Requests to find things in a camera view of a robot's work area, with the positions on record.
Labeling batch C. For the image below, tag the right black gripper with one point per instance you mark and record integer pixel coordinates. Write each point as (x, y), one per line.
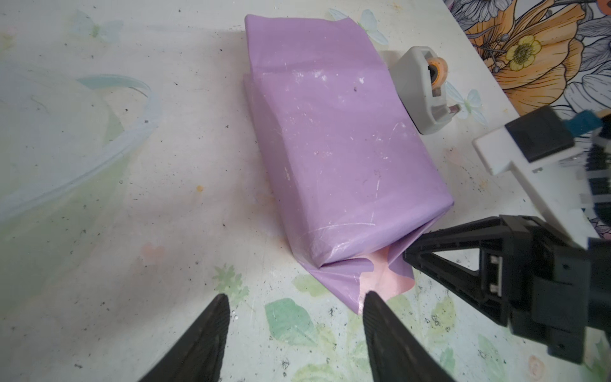
(525, 275)

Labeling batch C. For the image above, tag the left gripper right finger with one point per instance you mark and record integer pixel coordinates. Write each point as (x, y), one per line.
(394, 353)

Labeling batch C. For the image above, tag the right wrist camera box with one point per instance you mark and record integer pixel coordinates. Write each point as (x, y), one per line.
(540, 134)

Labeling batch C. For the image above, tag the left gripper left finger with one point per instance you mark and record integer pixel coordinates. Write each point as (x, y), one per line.
(198, 354)

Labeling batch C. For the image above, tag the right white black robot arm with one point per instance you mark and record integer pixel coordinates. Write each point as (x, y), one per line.
(565, 186)

